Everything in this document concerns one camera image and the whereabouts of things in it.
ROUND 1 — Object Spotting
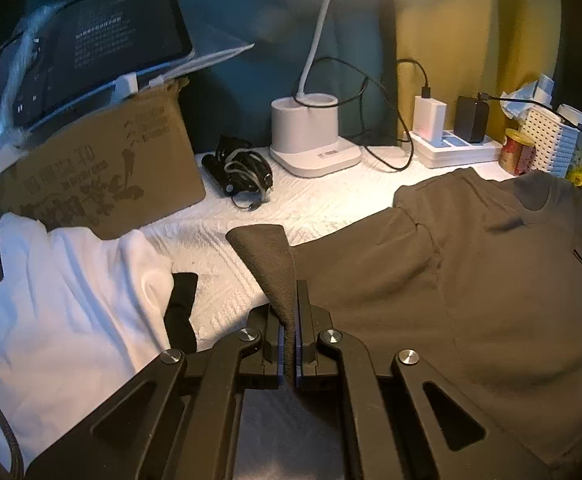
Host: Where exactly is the clear plastic sleeve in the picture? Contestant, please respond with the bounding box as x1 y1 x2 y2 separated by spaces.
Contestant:
136 42 257 86

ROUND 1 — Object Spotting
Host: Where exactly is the black adapter cable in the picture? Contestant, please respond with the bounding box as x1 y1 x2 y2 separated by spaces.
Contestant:
478 91 572 126

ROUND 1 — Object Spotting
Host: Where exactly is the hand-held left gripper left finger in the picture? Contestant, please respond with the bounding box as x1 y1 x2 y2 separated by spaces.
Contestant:
25 304 292 480

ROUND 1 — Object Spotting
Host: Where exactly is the white charger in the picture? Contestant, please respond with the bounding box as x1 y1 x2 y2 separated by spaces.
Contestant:
413 95 447 142

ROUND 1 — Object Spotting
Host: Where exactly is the white textured bed cover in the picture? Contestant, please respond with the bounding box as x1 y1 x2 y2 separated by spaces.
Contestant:
141 145 582 356

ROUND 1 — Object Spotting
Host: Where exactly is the white garment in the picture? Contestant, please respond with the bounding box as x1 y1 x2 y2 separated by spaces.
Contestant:
0 212 199 471

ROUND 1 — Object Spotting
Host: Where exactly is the black power adapter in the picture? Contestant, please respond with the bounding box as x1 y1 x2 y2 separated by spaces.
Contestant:
455 96 489 143

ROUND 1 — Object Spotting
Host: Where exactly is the dark tablet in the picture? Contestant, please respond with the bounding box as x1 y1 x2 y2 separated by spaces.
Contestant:
0 0 194 153

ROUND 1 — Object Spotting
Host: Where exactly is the olive brown t-shirt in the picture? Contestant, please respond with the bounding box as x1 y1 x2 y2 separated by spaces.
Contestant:
226 167 582 471

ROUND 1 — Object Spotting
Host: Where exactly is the black charger cable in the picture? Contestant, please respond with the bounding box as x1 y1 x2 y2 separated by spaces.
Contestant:
396 59 431 98

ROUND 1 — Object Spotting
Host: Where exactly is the clear plastic wrap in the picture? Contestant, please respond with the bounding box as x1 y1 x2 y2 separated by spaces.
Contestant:
0 5 66 196

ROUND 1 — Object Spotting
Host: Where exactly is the white power strip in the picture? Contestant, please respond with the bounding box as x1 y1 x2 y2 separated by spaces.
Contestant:
411 130 503 168

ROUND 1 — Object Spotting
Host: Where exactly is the bundled black cable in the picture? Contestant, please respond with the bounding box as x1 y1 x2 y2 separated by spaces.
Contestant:
202 135 274 211

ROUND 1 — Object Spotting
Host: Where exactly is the crumpled white tissue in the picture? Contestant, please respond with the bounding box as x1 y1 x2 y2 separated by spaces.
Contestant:
501 75 554 121

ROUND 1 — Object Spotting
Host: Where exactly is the white perforated basket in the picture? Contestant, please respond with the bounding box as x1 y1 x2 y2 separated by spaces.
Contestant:
518 105 582 178

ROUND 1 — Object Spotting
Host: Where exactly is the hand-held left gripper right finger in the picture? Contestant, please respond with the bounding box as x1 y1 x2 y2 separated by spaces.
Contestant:
295 280 554 480

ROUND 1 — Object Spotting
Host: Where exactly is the white plastic clip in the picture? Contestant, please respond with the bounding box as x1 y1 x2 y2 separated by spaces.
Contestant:
113 74 139 100

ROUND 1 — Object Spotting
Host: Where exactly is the printed cardboard box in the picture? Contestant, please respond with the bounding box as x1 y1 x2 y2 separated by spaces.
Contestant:
0 77 207 241

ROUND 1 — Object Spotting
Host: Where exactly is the black lamp cable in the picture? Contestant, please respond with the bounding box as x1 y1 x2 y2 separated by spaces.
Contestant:
296 56 416 172

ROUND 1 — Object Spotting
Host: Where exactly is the white desk lamp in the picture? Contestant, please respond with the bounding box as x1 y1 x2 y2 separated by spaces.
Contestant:
270 0 427 178

